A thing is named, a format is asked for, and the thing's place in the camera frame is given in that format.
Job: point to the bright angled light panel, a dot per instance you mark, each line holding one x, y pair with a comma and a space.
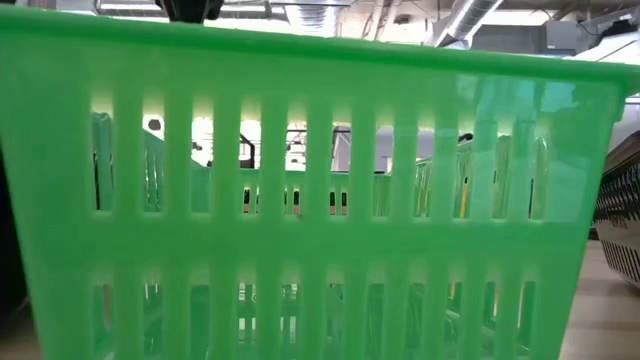
615, 47

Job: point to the wide silver ribbed duct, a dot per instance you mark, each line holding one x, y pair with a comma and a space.
312, 17

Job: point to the green slotted plastic basket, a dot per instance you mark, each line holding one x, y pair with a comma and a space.
320, 240

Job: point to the narrow silver spiral duct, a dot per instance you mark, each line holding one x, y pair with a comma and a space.
467, 20

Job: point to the small black ceiling device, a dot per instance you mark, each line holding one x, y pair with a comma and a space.
155, 124

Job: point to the dark framed ceiling light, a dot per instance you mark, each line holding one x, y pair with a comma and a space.
125, 6

